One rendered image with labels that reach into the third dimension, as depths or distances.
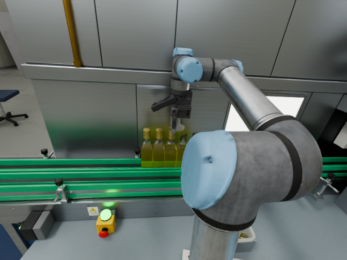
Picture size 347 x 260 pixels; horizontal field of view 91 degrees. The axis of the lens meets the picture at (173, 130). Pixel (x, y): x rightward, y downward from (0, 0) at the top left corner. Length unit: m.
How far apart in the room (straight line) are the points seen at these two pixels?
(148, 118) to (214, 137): 0.67
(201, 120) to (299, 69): 0.55
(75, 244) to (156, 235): 0.34
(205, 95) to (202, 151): 0.66
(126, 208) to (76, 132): 0.48
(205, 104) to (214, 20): 0.37
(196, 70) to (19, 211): 0.93
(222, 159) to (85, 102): 0.81
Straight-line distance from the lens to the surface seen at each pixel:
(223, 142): 0.25
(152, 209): 0.90
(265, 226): 1.07
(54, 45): 0.93
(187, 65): 0.54
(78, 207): 0.93
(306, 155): 0.31
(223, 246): 0.36
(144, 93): 0.84
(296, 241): 1.10
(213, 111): 0.93
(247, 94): 0.45
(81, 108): 0.97
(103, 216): 0.86
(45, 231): 0.99
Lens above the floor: 1.54
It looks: 29 degrees down
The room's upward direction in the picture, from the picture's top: 5 degrees clockwise
